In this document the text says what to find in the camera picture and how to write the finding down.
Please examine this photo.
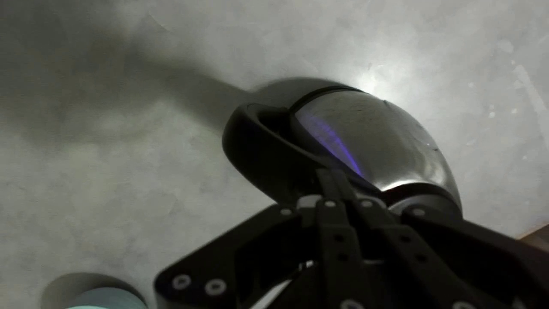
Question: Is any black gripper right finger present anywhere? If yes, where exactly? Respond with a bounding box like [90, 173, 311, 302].
[341, 175, 549, 309]

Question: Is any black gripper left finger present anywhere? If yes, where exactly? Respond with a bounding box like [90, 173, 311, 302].
[154, 170, 365, 309]

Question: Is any teal green cup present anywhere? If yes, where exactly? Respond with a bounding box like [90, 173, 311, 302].
[39, 273, 148, 309]

